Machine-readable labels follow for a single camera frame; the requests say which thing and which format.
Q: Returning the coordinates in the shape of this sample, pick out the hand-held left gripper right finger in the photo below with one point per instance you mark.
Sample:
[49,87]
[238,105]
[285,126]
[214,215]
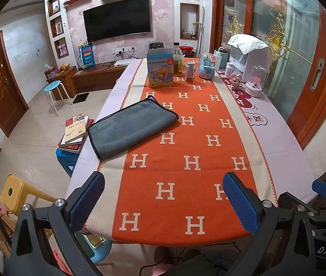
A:
[242,204]

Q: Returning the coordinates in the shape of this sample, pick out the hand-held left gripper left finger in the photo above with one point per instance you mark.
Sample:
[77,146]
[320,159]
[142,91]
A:
[84,205]

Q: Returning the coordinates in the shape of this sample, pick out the grey towel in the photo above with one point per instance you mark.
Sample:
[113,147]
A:
[131,129]

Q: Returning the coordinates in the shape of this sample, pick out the blue seat chair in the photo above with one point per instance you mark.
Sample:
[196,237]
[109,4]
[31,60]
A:
[99,248]

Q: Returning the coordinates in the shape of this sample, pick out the blue plastic stool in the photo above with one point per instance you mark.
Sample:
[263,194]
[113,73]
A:
[66,158]

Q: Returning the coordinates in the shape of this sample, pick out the yellow chair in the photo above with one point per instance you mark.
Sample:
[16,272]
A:
[15,192]

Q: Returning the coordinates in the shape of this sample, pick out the stack of books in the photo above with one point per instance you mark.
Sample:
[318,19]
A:
[75,132]

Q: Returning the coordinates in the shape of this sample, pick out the orange patterned table blanket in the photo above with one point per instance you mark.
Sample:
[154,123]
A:
[186,155]

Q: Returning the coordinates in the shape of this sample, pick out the brown slipper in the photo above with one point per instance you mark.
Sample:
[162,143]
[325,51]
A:
[162,255]

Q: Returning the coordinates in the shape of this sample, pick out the black floor mat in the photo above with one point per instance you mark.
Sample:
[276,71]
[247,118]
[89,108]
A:
[81,97]

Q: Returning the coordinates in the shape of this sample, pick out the round blue stool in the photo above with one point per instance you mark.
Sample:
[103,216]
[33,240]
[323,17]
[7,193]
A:
[54,87]

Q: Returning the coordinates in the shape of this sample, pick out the pink dome ornament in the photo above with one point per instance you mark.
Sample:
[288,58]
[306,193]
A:
[256,82]

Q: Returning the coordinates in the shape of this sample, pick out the pink figurine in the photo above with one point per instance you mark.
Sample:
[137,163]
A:
[235,81]

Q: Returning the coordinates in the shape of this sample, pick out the wooden television cabinet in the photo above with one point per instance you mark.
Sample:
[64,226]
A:
[91,76]

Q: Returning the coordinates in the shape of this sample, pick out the white pill bottle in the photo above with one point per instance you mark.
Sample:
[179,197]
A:
[229,70]

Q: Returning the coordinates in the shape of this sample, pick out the red tissue box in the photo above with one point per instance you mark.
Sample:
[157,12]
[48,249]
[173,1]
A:
[51,73]

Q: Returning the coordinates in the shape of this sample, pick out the metal can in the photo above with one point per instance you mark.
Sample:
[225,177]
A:
[190,73]

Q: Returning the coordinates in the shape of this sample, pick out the blue snow globe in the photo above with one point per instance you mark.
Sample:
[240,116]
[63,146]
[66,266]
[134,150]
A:
[207,67]

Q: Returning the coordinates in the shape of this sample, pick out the white countertop appliance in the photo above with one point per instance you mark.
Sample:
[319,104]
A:
[255,63]

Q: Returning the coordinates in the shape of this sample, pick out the white plastic jug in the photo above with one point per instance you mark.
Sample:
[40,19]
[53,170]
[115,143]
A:
[220,59]

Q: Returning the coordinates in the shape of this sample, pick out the white router box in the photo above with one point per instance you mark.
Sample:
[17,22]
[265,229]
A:
[126,62]

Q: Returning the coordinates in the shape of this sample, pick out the blue printed pack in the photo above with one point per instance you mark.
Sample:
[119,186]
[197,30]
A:
[86,56]

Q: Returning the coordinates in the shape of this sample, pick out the oil bottle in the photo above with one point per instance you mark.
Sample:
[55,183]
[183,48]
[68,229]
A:
[178,63]

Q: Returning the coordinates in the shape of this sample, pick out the blue duck print box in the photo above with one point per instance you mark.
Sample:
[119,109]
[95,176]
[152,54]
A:
[160,69]

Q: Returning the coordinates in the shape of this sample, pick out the pink niche ornament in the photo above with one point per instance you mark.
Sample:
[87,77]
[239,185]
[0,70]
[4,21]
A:
[62,50]

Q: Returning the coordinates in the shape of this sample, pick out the white cloth cover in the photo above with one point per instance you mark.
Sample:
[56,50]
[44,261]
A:
[249,43]

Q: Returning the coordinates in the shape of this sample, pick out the gold door ornament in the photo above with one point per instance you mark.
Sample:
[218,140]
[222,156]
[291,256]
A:
[277,34]
[234,26]

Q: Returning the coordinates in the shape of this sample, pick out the red pot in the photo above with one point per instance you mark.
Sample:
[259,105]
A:
[186,50]

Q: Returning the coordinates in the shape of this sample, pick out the wooden framed glass door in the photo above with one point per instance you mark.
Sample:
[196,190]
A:
[301,20]

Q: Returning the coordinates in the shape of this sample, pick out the mop pole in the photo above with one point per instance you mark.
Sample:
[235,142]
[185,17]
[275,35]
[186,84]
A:
[200,31]

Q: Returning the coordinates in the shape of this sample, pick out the black flat television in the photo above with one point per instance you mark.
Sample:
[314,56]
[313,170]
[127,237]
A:
[117,20]

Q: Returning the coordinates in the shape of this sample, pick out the wall power strip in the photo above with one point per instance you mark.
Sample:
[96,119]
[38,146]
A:
[122,50]

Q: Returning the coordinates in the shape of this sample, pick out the picture frame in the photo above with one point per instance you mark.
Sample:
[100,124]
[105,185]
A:
[58,28]

